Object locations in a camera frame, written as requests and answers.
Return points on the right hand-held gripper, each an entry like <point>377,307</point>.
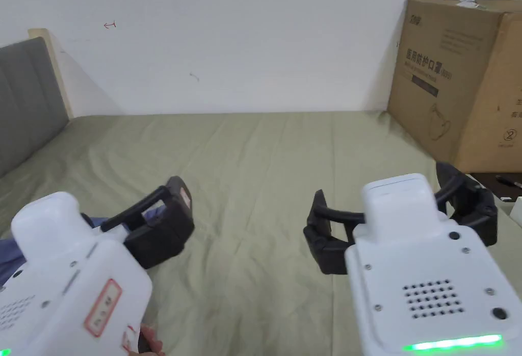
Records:
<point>428,270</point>

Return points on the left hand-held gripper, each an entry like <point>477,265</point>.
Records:
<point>61,291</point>

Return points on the blue garment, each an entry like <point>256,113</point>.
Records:
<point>8,258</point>

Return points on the person's left hand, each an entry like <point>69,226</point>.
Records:
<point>151,341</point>

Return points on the bed with pale green sheet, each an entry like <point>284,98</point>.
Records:
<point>253,160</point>

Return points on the brown cardboard carton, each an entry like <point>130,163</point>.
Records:
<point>461,87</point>

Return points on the grey padded headboard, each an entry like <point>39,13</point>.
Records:
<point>24,103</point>

